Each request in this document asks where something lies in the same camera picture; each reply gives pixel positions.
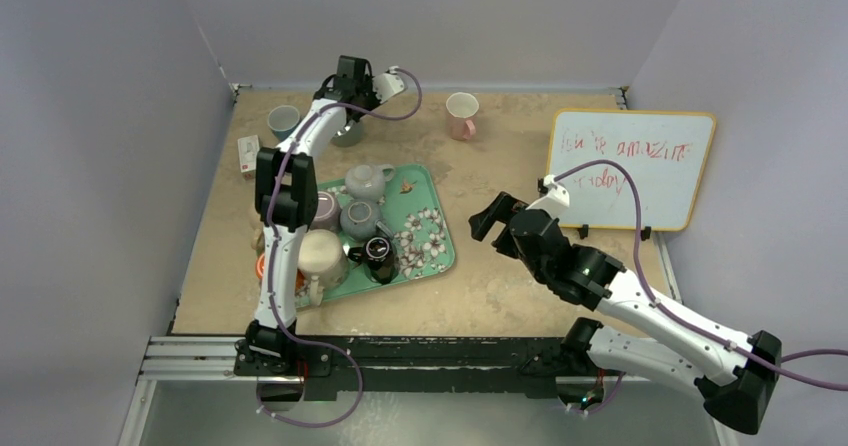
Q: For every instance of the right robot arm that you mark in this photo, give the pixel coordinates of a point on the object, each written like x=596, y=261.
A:
x=731, y=371

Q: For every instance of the green floral tray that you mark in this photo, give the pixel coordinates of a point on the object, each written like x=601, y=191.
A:
x=413, y=214

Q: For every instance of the small white red box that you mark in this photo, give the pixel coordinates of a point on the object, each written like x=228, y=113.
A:
x=248, y=148

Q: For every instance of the blue textured mug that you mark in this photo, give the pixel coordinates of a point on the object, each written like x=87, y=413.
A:
x=283, y=121

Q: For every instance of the orange mug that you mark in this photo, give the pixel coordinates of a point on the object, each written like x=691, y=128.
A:
x=262, y=267

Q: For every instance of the grey-blue speckled round mug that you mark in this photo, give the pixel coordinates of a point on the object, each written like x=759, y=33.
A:
x=360, y=219

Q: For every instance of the beige round mug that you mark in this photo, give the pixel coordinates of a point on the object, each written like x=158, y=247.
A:
x=257, y=242

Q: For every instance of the pink faceted mug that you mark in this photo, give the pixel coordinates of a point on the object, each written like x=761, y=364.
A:
x=461, y=108

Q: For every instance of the white speckled round mug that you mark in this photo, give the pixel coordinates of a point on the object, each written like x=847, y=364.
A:
x=368, y=181

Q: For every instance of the yellow framed whiteboard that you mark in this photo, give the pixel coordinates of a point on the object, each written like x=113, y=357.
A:
x=627, y=167

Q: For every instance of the black mug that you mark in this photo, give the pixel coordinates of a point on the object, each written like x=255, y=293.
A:
x=378, y=256

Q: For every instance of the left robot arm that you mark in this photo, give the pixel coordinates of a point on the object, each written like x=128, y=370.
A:
x=286, y=198

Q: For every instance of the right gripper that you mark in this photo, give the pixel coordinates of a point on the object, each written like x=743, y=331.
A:
x=506, y=223

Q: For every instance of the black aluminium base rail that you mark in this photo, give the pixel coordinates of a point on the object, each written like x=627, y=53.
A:
x=535, y=367

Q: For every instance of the grey flat-bottom mug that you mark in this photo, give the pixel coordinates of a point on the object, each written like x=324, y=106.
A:
x=350, y=135

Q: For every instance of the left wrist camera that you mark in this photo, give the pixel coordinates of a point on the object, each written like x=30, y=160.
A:
x=388, y=84

